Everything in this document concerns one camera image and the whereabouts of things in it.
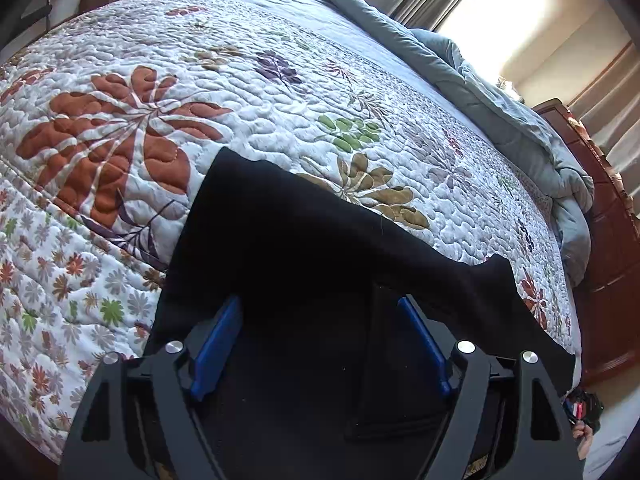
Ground black pants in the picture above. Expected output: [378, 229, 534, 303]
[142, 147, 576, 480]

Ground person's right hand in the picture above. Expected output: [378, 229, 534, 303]
[572, 422, 596, 462]

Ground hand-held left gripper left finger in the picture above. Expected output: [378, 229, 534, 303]
[60, 296, 244, 480]

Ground floral quilted bedspread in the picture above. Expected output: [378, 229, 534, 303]
[0, 0, 583, 466]

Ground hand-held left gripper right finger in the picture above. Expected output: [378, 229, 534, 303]
[397, 296, 586, 480]

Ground grey-blue comforter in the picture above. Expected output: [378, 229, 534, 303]
[280, 0, 596, 286]

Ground wooden headboard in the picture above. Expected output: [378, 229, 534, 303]
[532, 97, 640, 376]

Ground beige pleated curtain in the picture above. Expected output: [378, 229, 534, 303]
[570, 40, 640, 171]

